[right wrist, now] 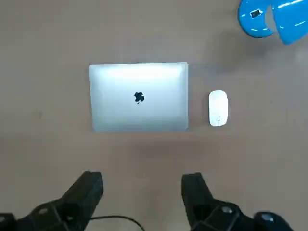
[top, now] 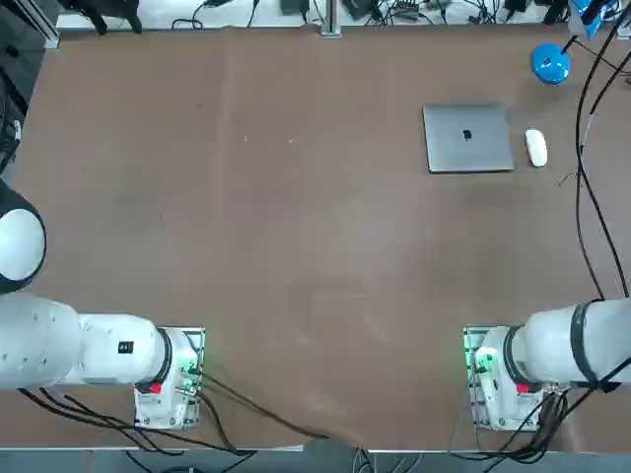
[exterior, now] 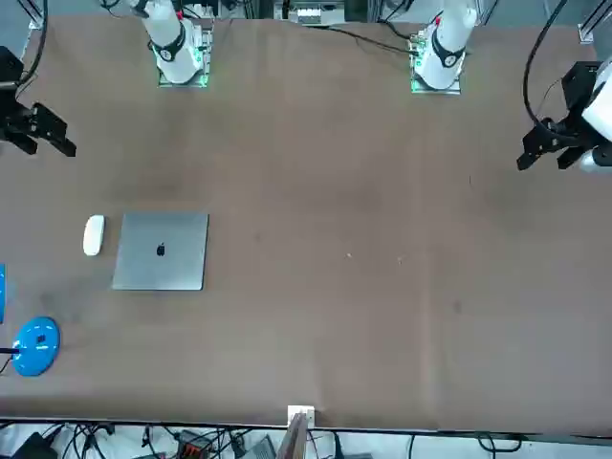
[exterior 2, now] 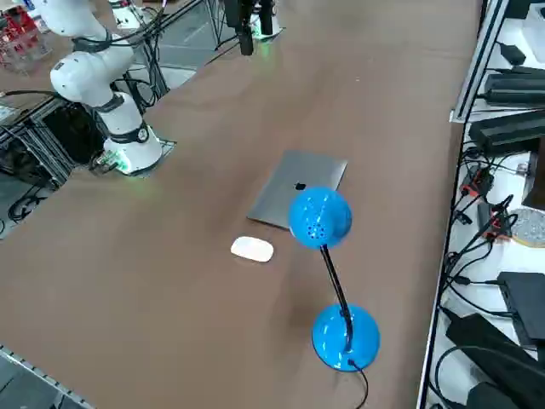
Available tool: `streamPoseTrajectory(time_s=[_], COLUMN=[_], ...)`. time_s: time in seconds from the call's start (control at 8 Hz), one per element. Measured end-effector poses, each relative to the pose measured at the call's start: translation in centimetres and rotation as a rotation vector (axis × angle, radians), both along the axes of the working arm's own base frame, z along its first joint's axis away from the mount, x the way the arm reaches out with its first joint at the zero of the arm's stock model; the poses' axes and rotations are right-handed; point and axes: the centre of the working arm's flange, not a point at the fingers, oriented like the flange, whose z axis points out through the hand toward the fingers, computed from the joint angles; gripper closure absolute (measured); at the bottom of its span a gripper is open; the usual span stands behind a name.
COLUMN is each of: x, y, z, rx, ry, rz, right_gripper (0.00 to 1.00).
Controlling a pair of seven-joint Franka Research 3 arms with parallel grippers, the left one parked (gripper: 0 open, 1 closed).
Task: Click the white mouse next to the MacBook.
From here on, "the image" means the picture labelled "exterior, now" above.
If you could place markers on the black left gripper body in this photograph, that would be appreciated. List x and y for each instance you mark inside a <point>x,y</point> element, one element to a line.
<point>578,91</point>

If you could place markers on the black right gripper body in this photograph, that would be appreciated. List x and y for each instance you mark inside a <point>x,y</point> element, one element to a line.
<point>12,112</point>

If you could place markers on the white computer mouse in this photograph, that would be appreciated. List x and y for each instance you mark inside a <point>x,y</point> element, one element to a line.
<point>93,235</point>

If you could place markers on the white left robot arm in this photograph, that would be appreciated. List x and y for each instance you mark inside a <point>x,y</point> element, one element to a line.
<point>444,48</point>

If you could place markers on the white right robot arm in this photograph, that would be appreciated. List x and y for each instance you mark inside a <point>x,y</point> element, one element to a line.
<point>173,45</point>

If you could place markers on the grey closed MacBook laptop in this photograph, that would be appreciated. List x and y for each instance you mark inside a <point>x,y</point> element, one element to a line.
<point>160,268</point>

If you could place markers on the blue lamp head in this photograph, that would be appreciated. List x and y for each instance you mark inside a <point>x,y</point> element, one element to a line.
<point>2,291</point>

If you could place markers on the blue round lamp base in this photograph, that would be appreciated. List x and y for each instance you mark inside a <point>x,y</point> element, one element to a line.
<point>36,351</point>

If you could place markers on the white power strip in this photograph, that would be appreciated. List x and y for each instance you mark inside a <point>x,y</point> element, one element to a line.
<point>308,15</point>

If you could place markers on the black power adapter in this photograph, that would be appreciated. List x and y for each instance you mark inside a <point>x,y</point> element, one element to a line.
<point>33,447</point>

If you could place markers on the black red electronic device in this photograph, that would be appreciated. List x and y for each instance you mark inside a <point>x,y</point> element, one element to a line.
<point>193,447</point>

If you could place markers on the grey box under table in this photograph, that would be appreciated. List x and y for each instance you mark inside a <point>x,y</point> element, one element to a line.
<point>262,447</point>

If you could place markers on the aluminium frame profile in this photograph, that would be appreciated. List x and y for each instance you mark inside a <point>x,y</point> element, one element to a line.
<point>593,24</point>

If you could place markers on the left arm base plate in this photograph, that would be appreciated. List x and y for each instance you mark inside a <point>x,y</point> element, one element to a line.
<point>416,86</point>

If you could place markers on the white table edge bracket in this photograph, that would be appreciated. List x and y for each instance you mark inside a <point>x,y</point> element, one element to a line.
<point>301,411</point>

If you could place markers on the wooden post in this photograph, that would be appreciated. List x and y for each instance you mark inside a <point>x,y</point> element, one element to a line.
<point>292,440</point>

